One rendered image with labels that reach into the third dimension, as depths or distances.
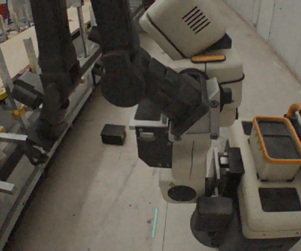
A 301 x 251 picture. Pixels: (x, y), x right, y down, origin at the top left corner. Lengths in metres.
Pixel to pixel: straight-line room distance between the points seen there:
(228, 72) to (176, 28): 0.14
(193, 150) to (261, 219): 0.30
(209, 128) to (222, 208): 0.41
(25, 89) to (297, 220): 0.82
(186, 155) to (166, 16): 0.42
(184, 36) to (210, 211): 0.54
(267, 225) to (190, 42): 0.56
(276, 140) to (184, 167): 0.34
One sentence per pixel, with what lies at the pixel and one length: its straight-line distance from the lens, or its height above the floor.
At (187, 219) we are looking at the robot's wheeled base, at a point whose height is 0.28.
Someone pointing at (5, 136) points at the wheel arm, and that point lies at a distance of 1.12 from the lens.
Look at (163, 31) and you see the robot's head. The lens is 0.49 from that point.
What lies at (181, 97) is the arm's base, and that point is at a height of 1.22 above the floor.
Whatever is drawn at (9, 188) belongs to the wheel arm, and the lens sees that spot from 0.88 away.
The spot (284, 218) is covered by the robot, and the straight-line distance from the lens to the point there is 0.77.
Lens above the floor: 1.42
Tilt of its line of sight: 38 degrees down
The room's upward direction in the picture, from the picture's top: 2 degrees counter-clockwise
